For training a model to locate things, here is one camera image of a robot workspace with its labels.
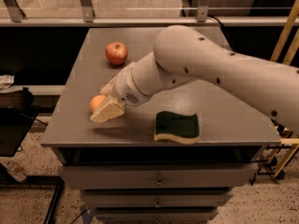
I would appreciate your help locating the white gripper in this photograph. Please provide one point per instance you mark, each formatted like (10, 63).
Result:
(125, 87)

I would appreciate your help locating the orange fruit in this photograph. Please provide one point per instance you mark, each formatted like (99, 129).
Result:
(96, 101)

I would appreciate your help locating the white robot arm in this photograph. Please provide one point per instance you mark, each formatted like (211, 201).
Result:
(180, 55)

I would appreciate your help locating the red apple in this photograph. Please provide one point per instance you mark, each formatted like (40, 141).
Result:
(116, 53)

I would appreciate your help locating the grey drawer cabinet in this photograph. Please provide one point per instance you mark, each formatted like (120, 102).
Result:
(175, 158)

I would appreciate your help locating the top grey drawer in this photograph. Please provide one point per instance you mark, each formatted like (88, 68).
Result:
(174, 176)

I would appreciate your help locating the grey drawer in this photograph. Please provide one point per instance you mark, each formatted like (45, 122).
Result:
(174, 176)
(156, 215)
(156, 198)

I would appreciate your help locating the green and yellow sponge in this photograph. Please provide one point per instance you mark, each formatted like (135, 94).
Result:
(175, 127)

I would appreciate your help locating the black chair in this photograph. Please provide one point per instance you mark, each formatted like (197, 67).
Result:
(17, 115)

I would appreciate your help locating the middle grey drawer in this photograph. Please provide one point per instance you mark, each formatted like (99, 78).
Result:
(156, 198)

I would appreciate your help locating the bottom grey drawer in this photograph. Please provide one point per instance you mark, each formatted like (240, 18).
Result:
(156, 215)

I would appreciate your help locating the metal railing with glass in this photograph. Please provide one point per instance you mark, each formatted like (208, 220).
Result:
(112, 13)

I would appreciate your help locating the black floor frame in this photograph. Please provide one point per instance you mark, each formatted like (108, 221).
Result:
(31, 201)

